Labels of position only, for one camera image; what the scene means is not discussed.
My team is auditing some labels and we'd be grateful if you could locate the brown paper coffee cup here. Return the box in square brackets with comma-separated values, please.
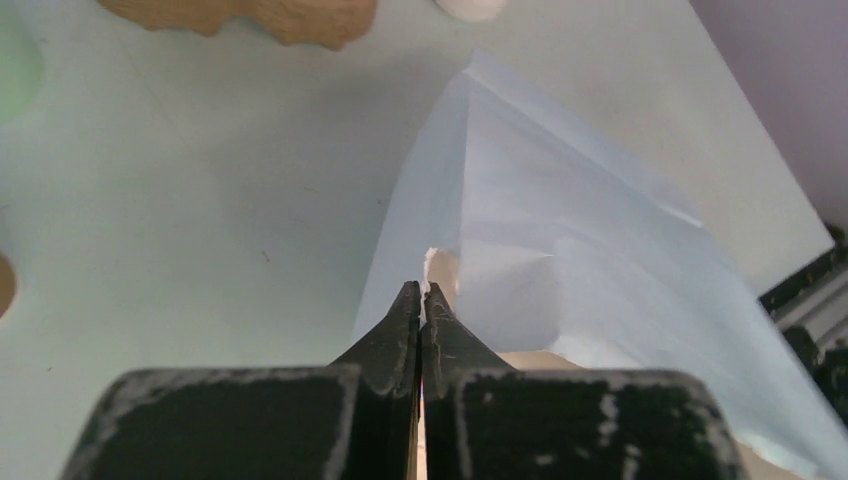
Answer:
[0, 253, 17, 316]

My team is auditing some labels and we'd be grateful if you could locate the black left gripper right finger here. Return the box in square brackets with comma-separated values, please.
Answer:
[420, 284, 748, 479]

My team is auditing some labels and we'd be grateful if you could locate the green straw holder jar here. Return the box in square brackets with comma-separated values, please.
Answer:
[1, 3, 44, 123]

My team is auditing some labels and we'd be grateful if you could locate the brown cardboard cup carrier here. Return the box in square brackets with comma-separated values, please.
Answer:
[100, 0, 378, 51]

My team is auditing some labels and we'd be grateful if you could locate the stack of white lids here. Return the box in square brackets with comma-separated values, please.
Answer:
[435, 0, 508, 23]

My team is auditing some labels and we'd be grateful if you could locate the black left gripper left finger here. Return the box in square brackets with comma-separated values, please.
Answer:
[61, 281, 421, 479]

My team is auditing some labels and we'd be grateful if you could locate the white paper bag with handles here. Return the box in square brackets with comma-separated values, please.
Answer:
[424, 248, 801, 480]

